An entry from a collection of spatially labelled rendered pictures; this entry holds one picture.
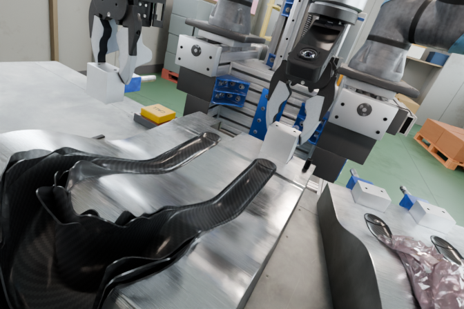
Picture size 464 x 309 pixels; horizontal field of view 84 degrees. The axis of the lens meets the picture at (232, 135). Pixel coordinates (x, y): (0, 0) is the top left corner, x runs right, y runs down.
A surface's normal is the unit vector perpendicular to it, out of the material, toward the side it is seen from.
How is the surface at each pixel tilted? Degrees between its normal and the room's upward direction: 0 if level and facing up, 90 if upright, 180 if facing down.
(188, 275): 3
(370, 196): 90
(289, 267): 0
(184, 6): 90
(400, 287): 11
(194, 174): 1
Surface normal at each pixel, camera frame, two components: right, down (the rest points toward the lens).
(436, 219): -0.20, 0.37
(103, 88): -0.47, 0.26
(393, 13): -0.81, 0.04
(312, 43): -0.04, -0.62
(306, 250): 0.25, -0.87
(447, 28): -0.84, 0.41
